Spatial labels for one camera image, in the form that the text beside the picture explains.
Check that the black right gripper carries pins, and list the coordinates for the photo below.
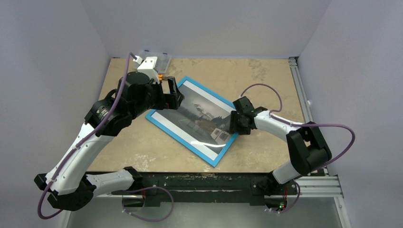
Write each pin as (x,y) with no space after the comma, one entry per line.
(238,118)

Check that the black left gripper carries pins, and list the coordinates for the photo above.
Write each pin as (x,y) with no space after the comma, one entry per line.
(171,100)

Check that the blue wooden picture frame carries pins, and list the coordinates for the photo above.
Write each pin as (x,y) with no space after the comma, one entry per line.
(189,144)

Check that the grey landscape photo print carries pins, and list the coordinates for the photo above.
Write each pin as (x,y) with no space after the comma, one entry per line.
(195,119)

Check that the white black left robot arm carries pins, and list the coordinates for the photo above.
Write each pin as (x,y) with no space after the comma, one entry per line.
(68,186)

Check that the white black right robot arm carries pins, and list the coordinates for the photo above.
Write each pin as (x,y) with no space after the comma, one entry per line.
(307,147)

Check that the orange black pliers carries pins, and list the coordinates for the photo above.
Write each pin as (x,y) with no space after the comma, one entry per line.
(162,78)

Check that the clear plastic organizer box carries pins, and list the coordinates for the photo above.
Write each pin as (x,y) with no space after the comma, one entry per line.
(162,62)

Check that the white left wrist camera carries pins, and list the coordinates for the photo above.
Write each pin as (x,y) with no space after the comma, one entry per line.
(147,66)

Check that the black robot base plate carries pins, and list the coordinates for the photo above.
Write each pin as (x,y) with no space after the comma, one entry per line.
(155,201)

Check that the aluminium front rail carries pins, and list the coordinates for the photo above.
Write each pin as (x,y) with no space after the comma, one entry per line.
(321,188)

